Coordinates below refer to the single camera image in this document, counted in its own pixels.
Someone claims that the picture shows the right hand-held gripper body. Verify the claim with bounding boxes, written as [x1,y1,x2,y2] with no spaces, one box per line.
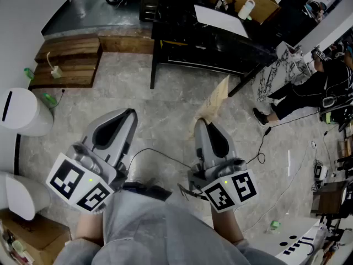
[187,158,259,214]

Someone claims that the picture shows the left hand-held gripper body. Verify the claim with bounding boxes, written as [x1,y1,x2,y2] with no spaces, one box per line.
[45,141,130,213]

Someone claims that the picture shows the person's right forearm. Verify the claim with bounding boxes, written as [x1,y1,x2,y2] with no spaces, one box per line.
[211,203,245,244]

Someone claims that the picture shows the person's left forearm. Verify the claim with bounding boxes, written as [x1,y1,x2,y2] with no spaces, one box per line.
[76,208,105,245]

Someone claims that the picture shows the low brown cardboard box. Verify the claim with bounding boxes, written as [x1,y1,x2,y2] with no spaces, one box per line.
[0,210,71,265]

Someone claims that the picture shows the person's grey shirt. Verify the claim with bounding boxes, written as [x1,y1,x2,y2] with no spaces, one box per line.
[55,189,287,265]

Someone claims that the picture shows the wooden step platform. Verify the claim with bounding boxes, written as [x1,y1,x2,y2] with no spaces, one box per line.
[29,34,103,89]

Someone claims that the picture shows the wooden threshold plank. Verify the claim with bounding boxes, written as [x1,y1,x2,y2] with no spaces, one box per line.
[99,34,155,55]

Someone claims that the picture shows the white round trash bin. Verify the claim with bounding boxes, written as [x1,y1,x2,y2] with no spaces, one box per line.
[0,87,55,137]

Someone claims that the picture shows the small white adapter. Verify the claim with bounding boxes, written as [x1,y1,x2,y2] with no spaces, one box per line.
[46,51,63,79]

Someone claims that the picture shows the white board with black marks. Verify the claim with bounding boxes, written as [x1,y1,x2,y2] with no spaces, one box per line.
[275,222,329,265]

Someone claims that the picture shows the small white floor device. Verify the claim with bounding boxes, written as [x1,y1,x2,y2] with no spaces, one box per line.
[314,164,329,181]

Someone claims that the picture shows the black marble vanity counter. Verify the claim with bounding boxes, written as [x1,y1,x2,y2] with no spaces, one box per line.
[150,18,279,98]

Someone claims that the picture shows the dark wooden stool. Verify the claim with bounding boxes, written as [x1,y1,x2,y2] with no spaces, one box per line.
[311,181,350,218]

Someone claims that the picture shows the white marble pattern cabinet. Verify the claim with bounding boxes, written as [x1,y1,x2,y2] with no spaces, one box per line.
[256,41,312,102]

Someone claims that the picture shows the white sink basin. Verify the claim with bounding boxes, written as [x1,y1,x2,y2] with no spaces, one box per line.
[194,4,249,38]

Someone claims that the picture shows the tall black cabinet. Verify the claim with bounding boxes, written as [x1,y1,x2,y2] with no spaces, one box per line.
[139,0,199,23]

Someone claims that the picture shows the white cup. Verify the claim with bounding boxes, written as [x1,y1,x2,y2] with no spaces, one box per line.
[237,0,256,20]

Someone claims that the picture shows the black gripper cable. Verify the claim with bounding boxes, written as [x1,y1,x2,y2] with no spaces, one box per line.
[128,147,194,171]

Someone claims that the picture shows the black floor power cable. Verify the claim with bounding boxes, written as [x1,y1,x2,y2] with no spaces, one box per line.
[245,112,323,165]

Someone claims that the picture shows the white floor cable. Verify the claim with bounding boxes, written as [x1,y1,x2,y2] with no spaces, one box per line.
[242,141,318,231]

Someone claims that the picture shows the short black plug cable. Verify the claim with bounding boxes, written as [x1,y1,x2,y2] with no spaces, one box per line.
[49,89,66,110]

